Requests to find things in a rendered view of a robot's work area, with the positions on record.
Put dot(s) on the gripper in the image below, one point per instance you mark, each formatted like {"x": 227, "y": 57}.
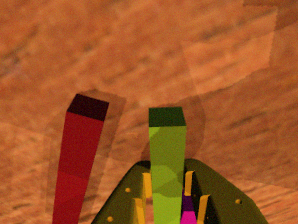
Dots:
{"x": 215, "y": 199}

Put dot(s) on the magenta rod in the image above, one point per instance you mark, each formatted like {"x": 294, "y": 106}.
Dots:
{"x": 187, "y": 215}

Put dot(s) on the red rod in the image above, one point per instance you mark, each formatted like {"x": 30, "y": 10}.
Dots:
{"x": 83, "y": 125}

